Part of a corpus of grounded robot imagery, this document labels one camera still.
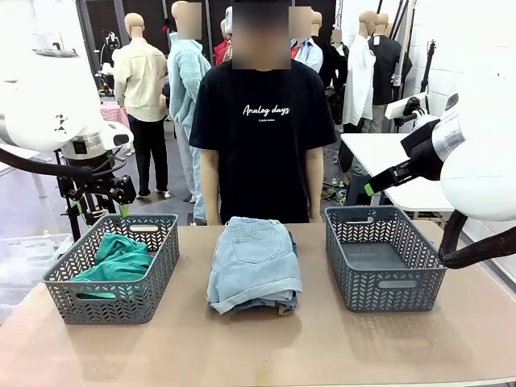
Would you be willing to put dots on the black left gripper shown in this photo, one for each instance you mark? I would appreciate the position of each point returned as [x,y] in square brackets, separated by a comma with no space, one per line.
[90,177]

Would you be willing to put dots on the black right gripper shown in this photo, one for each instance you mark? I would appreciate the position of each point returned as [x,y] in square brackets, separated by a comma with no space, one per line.
[425,153]

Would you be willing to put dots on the green top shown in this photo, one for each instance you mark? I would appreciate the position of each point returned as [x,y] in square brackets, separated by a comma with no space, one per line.
[121,258]

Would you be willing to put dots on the dark blue denim shorts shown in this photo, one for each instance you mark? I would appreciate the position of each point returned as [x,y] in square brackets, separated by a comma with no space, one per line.
[294,246]

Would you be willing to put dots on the light blue denim shorts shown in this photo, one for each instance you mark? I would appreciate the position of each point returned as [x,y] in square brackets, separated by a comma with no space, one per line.
[254,262]

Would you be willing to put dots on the person's left forearm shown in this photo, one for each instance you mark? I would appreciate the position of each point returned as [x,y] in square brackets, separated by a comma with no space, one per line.
[316,193]

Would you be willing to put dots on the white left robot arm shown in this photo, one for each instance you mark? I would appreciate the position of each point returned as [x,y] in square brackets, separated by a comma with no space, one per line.
[40,101]

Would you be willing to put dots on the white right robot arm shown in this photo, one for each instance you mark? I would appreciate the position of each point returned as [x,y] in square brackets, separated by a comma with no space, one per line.
[483,181]

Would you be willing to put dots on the white table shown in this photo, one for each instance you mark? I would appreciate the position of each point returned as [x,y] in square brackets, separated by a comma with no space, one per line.
[375,149]

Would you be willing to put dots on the table with pink cloth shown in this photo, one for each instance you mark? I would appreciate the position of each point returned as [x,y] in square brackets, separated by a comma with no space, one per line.
[115,115]

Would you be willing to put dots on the clear plastic storage box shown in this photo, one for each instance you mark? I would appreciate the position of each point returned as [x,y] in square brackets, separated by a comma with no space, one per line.
[24,258]

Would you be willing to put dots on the mannequin in white shirt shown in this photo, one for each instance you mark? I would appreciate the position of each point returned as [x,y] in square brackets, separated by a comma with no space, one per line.
[359,80]

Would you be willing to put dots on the grey plastic lattice basket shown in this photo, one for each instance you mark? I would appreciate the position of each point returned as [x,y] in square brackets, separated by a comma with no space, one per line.
[383,298]
[121,302]

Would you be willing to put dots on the mannequin in black shirt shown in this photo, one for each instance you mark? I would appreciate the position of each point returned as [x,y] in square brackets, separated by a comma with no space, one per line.
[385,68]

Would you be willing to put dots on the black light stand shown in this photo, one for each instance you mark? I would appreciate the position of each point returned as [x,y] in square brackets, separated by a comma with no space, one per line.
[428,68]

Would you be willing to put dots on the mannequin in cream shirt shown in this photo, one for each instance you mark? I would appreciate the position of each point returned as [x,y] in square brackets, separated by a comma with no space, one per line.
[139,80]

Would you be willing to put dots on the person in black t-shirt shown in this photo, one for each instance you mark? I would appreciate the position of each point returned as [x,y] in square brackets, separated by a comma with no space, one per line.
[262,153]

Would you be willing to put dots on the mannequin in light blue fleece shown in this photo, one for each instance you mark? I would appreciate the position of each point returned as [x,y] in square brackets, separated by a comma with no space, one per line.
[185,80]

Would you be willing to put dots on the mannequin in pale blue shirt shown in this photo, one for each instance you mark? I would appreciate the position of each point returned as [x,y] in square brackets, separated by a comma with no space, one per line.
[308,54]

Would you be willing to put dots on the mannequin in red top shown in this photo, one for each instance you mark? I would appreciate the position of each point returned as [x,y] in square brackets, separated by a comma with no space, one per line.
[221,52]

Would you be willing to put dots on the black camera tripod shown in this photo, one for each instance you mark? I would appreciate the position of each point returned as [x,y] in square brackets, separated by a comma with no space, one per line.
[74,225]

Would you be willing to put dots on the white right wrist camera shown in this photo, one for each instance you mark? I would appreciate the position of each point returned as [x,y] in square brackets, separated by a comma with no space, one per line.
[403,106]

